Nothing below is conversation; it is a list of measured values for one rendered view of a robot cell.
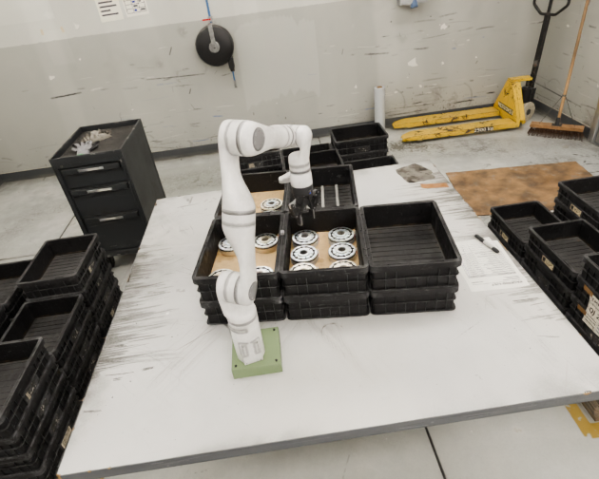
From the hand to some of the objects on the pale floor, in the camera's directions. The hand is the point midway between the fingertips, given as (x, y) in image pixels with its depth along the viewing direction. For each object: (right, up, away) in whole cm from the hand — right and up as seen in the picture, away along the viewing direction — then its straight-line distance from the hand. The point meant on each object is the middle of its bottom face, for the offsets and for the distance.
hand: (305, 218), depth 158 cm
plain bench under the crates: (+10, -74, +68) cm, 101 cm away
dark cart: (-128, -13, +186) cm, 226 cm away
